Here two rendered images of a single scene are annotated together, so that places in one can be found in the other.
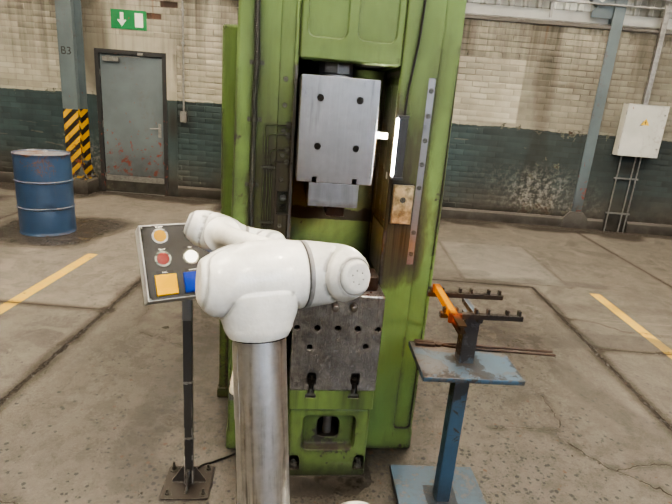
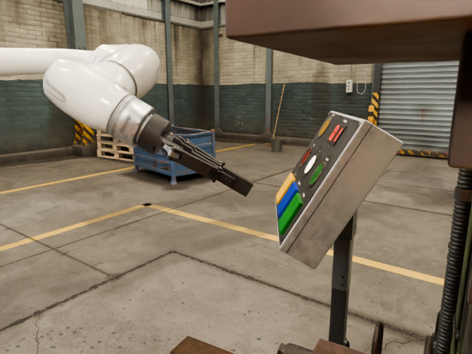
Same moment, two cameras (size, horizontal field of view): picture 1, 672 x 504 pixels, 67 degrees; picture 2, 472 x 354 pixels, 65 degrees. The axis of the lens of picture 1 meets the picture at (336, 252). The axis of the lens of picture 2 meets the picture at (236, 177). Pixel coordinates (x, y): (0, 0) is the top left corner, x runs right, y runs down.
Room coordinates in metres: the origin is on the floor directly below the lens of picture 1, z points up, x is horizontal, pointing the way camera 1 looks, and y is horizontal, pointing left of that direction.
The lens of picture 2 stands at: (2.11, -0.22, 1.24)
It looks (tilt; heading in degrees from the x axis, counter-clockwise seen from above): 13 degrees down; 126
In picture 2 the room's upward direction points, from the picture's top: straight up
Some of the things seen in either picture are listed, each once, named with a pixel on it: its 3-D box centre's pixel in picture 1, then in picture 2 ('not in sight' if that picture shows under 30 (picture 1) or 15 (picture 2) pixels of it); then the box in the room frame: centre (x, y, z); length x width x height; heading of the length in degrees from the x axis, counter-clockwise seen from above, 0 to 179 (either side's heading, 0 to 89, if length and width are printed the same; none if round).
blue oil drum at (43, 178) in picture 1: (45, 192); not in sight; (5.53, 3.30, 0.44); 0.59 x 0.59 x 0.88
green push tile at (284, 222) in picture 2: not in sight; (291, 214); (1.78, 0.42, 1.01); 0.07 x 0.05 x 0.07; 122
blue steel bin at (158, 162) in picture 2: not in sight; (173, 151); (-2.08, 3.81, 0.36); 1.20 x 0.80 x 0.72; 168
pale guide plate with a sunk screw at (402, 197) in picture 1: (401, 204); not in sight; (2.15, -0.27, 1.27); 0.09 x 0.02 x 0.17; 97
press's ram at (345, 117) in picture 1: (342, 129); not in sight; (2.20, 0.01, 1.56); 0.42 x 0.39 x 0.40; 7
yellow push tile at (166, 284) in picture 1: (166, 284); (286, 189); (1.67, 0.59, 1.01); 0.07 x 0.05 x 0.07; 122
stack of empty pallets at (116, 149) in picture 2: not in sight; (131, 138); (-3.97, 4.51, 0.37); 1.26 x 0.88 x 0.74; 0
